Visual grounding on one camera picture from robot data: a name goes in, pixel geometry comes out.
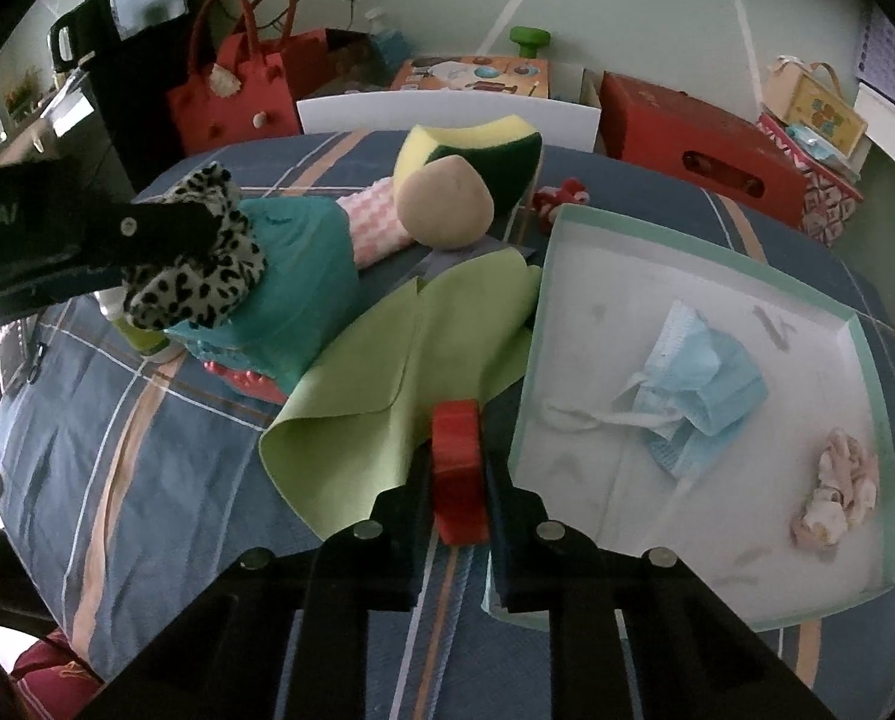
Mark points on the white shelf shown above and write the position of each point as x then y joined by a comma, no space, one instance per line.
894,120

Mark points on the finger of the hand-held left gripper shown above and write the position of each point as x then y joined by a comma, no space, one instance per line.
162,232

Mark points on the colourful printed toy box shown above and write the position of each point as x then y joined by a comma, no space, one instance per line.
470,75

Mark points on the leopard print cloth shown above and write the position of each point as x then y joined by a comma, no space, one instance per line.
214,285

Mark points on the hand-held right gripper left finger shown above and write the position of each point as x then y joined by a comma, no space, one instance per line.
395,555

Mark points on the blue face mask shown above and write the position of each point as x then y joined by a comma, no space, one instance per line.
710,382

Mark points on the yellow green sponge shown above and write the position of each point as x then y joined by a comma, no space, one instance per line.
507,165

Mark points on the dark red open box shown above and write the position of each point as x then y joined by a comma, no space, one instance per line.
335,60

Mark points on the purple dotted calendar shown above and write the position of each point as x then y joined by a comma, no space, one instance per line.
894,45

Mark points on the light green cloth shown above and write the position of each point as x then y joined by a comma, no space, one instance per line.
387,360

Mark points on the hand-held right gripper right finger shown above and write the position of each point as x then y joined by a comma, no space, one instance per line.
503,555

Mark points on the teal tissue pack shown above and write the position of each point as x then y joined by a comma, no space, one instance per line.
297,292

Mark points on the red white yarn toy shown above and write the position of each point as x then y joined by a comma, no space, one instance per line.
556,201

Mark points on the red plastic toy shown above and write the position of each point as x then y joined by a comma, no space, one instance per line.
248,384

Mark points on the tan round lid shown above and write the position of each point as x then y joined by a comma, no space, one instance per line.
443,202

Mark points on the pink white knit cloth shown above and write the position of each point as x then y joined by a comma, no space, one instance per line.
372,232

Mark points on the white box with green rim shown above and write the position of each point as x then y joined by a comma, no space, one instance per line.
605,390

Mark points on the blue plaid bed sheet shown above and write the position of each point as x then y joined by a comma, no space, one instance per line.
154,465

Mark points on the green tissue packet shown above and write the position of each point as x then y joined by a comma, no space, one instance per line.
147,341

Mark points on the blue tissue box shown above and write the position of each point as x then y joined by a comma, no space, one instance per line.
387,41

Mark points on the black appliance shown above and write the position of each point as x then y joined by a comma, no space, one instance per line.
139,90

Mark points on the red felt handbag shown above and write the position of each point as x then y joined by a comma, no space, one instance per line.
222,112

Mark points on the white bed board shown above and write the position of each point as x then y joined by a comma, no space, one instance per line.
455,112

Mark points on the green knob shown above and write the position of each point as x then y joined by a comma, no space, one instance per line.
530,41

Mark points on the pink scrunchie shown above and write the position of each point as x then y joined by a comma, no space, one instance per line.
841,465

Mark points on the red patterned cloth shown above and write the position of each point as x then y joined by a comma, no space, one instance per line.
49,667

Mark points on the red white patterned box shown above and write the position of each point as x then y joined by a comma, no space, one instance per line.
822,202

